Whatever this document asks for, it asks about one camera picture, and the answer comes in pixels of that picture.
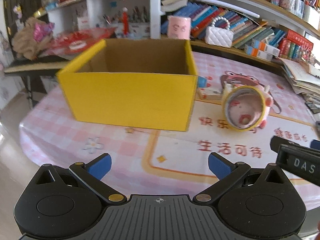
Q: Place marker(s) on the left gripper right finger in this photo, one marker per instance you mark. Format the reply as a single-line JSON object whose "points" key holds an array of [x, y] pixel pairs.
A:
{"points": [[230, 176]]}

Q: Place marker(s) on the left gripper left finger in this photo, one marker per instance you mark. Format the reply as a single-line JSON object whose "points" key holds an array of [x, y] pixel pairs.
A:
{"points": [[90, 175]]}

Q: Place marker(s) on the yellow tape roll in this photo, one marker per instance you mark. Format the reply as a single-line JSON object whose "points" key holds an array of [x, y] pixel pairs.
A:
{"points": [[243, 108]]}

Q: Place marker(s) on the pink plush toy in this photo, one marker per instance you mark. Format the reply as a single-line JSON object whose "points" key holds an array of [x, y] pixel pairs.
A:
{"points": [[263, 99]]}

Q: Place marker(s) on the small blue box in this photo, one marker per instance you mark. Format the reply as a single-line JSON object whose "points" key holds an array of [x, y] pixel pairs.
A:
{"points": [[201, 82]]}

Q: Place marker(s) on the pink cartoon table mat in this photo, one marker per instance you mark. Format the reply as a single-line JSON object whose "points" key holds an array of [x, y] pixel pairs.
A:
{"points": [[146, 161]]}

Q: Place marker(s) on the stack of papers and books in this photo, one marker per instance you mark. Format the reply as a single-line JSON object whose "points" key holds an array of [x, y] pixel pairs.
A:
{"points": [[302, 82]]}

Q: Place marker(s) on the yellow cardboard box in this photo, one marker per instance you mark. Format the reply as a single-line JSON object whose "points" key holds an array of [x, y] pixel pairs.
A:
{"points": [[133, 83]]}

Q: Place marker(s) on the orange white box upper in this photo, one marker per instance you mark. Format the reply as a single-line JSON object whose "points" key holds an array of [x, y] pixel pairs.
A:
{"points": [[262, 46]]}

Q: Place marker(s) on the orange white box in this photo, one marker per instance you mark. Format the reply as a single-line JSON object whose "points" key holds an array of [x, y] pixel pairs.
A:
{"points": [[249, 50], [262, 46]]}

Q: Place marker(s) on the orange white box lower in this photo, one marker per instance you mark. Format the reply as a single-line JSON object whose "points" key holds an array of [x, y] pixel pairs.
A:
{"points": [[249, 50]]}

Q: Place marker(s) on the red boxed book set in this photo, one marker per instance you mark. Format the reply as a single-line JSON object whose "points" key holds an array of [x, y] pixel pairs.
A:
{"points": [[299, 39]]}

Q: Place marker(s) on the red plastic wrapped plate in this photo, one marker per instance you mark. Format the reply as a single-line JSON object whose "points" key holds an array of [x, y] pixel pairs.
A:
{"points": [[79, 41]]}

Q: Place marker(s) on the white quilted pearl handbag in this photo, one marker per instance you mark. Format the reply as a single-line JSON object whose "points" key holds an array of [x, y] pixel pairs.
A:
{"points": [[221, 37]]}

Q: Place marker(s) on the brown plush with pink wrap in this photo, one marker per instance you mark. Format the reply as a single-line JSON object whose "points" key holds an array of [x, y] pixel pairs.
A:
{"points": [[34, 38]]}

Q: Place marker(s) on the pink cylinder container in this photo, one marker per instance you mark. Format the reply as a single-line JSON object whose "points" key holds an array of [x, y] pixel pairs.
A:
{"points": [[179, 27]]}

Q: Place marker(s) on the red doll figurine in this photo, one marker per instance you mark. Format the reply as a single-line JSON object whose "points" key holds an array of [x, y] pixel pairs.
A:
{"points": [[125, 22]]}

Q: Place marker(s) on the white bookshelf frame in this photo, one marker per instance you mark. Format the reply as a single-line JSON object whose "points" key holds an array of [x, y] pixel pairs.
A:
{"points": [[263, 8]]}

